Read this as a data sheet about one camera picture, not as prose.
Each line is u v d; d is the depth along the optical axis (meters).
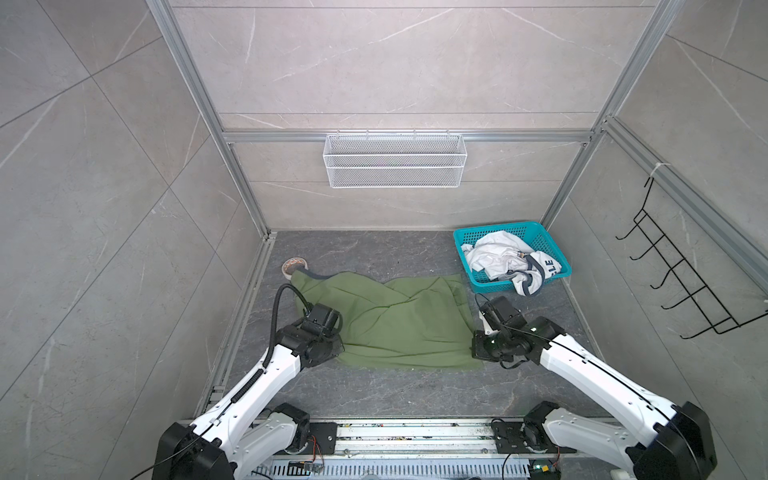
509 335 0.60
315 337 0.57
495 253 1.02
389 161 1.01
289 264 1.08
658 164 0.70
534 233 1.10
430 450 0.73
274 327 0.56
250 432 0.45
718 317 0.60
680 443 0.38
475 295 1.01
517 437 0.74
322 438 0.73
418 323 0.93
